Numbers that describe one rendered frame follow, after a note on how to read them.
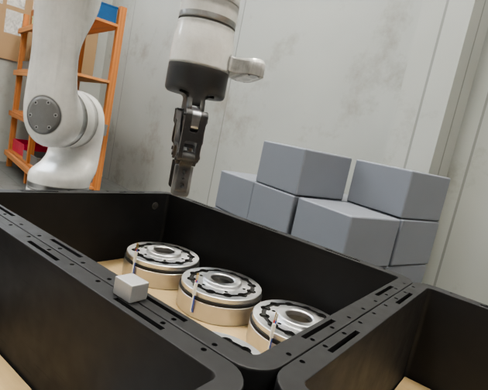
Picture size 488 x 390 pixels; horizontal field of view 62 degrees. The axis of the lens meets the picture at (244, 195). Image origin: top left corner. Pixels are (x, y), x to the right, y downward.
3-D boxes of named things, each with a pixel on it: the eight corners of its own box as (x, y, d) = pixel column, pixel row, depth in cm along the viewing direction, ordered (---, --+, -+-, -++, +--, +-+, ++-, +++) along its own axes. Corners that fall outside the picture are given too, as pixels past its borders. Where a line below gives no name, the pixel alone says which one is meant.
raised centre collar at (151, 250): (138, 251, 56) (139, 246, 56) (163, 246, 60) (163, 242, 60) (164, 262, 54) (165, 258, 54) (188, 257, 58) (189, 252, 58)
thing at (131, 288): (111, 292, 26) (115, 275, 26) (129, 289, 27) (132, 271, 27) (128, 304, 25) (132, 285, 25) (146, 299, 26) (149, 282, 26)
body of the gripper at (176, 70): (168, 60, 53) (156, 131, 55) (171, 50, 45) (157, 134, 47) (223, 73, 55) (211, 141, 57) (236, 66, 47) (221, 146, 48)
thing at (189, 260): (110, 251, 55) (111, 247, 55) (161, 241, 64) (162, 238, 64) (165, 276, 50) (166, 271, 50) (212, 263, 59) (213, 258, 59)
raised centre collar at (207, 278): (194, 279, 50) (195, 275, 50) (218, 272, 54) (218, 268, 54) (226, 295, 47) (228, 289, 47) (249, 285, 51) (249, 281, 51)
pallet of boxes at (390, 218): (401, 367, 219) (454, 179, 204) (309, 395, 177) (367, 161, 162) (277, 286, 301) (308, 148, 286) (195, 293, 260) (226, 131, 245)
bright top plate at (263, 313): (233, 316, 43) (234, 311, 43) (282, 297, 51) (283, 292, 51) (318, 362, 37) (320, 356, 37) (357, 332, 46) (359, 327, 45)
